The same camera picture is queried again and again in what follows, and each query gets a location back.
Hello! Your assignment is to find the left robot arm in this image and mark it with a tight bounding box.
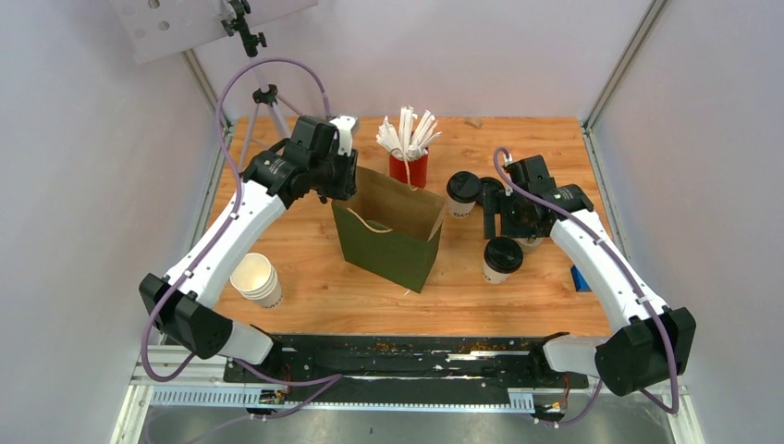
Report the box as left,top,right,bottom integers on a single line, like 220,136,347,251
139,116,359,382

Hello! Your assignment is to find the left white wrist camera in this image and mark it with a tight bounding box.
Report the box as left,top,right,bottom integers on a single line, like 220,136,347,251
329,115,360,156

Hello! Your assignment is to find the red straw holder cup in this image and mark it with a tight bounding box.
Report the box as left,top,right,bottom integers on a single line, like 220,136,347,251
388,154,429,188

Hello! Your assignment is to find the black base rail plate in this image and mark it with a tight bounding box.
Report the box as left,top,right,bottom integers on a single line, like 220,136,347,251
256,334,589,406

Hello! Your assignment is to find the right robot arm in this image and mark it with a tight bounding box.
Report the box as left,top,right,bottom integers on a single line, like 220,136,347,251
492,147,696,398

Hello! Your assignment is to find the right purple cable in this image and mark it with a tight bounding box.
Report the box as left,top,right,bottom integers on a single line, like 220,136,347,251
493,146,681,428

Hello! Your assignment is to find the white wrapped straws bundle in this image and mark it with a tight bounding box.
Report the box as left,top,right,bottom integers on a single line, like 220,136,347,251
375,105,441,161

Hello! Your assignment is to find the silver camera tripod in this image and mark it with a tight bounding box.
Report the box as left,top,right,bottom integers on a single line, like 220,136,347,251
221,0,291,166

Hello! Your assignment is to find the blue toy brick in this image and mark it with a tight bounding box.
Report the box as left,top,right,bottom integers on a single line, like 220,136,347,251
570,265,592,292

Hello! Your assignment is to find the black coffee cup lid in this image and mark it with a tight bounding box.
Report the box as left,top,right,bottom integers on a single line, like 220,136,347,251
484,237,524,274

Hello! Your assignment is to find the green paper bag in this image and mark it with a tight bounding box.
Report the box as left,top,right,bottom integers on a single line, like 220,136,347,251
331,166,446,293

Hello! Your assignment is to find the white paper coffee cup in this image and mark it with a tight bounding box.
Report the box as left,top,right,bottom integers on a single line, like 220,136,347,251
483,258,522,284

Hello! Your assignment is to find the stack of white cups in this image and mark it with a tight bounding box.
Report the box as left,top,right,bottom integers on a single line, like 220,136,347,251
229,253,283,309

